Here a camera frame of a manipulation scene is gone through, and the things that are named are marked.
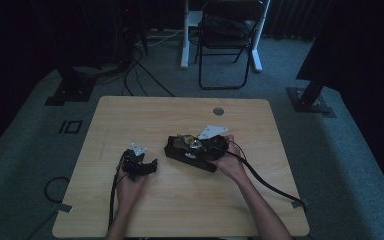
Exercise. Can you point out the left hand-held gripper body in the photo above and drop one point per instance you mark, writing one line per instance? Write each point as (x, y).
(134, 163)

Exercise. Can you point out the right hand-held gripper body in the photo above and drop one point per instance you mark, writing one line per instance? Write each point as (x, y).
(215, 145)

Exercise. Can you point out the black pencil case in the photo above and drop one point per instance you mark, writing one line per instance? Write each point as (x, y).
(183, 158)

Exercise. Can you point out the person's right hand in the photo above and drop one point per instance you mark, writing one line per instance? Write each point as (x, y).
(231, 163)

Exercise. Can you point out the person's left hand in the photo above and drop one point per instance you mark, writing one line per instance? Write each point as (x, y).
(130, 190)

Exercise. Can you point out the grey table grommet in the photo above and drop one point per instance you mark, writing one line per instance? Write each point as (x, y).
(218, 111)

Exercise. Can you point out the grey tape piece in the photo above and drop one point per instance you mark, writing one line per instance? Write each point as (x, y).
(62, 208)
(300, 202)

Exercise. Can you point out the black stand base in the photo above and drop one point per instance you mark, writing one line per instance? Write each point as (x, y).
(308, 103)
(70, 93)

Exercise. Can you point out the black folding chair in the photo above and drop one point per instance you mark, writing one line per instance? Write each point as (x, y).
(225, 43)

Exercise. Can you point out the dark bag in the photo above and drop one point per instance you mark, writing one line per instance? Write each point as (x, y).
(223, 25)

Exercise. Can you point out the dark equipment rack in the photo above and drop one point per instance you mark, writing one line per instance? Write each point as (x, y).
(126, 30)

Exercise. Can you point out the white desk frame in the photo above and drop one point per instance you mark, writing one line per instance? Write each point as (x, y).
(186, 40)

